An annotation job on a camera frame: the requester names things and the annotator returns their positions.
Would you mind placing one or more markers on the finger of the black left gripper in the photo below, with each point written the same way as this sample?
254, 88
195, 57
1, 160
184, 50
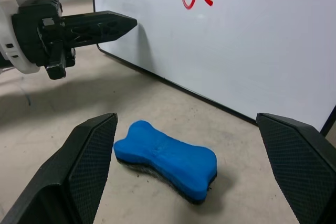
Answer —
105, 16
123, 30

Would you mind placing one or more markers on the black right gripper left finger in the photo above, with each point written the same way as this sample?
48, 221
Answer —
65, 171

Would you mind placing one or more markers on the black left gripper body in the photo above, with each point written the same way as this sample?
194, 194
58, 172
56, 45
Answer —
31, 30

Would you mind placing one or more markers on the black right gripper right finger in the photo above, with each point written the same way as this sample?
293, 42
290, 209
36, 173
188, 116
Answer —
302, 161

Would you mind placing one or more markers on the blue bone-shaped board eraser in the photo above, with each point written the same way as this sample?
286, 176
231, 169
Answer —
162, 153

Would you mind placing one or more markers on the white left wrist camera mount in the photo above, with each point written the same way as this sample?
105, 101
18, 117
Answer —
5, 11

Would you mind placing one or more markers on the whiteboard with black frame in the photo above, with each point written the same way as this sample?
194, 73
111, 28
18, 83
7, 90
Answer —
236, 51

